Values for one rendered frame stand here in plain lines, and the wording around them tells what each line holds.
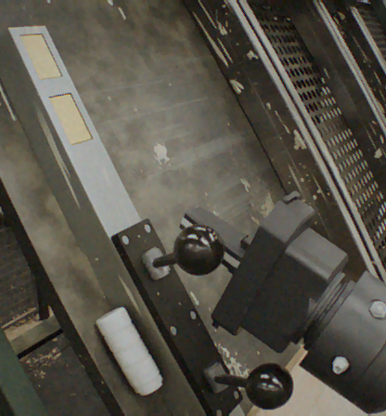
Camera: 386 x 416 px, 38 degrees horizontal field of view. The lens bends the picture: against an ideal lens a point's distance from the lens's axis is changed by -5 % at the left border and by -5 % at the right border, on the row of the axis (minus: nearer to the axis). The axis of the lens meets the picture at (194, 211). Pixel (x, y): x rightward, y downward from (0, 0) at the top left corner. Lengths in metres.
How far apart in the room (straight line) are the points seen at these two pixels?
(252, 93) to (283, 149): 0.10
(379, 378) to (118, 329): 0.23
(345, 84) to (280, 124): 0.44
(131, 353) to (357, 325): 0.21
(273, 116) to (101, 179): 0.40
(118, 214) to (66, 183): 0.06
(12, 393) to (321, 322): 0.27
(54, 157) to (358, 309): 0.30
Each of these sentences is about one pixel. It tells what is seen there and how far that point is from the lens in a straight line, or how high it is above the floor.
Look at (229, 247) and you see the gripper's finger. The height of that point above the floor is 1.54.
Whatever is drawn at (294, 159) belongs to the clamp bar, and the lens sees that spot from 0.87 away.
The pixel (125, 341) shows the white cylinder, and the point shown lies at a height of 1.44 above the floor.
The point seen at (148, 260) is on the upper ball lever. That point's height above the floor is 1.50.
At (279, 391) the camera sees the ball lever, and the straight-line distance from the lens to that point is 0.44.
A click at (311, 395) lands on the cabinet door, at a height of 1.26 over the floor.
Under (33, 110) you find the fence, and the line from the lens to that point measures 0.54.
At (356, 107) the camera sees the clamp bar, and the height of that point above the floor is 1.53.
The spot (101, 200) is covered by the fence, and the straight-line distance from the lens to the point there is 0.52.
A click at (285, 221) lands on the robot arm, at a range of 0.41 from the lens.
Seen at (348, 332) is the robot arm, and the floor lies 1.50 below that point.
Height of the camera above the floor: 1.70
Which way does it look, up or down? 18 degrees down
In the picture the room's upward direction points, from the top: straight up
